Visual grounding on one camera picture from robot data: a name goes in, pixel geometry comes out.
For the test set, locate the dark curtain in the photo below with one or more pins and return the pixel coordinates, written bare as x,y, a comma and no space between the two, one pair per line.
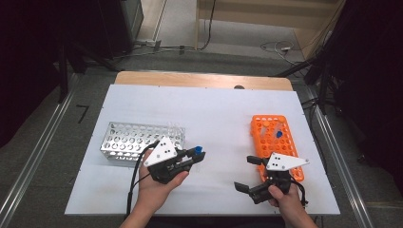
374,79
25,63

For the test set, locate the blue cap test tube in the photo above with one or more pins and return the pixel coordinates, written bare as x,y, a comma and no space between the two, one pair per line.
279,134
198,149

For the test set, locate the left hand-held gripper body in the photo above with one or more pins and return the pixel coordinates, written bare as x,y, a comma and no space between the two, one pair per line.
161,152

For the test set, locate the aluminium floor rail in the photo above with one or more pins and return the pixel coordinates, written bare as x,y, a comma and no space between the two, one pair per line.
325,126
45,139

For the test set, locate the metal test tube rack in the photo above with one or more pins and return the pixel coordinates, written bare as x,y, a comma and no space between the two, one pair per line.
126,139

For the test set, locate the person's right hand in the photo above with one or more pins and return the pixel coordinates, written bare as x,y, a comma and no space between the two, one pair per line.
286,201

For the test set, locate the light wooden shelf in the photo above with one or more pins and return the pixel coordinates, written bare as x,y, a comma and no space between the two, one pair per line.
253,19

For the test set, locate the dark table grommet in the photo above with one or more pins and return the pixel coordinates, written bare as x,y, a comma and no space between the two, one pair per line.
239,87

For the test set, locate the person's left hand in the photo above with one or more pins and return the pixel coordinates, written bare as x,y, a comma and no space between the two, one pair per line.
155,193

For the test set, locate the black metal stand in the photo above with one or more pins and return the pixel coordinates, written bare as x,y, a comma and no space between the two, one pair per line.
63,79
323,88

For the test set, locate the wooden table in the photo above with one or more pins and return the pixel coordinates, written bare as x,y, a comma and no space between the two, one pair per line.
190,79

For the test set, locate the white board sheet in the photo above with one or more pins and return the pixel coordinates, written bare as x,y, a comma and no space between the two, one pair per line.
206,110

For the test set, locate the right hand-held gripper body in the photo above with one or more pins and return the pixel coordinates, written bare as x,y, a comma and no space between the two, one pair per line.
282,162

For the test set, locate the orange test tube rack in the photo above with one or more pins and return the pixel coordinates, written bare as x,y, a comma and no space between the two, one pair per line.
269,142

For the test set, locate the dark cabinet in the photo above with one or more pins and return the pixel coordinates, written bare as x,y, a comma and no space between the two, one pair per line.
126,25

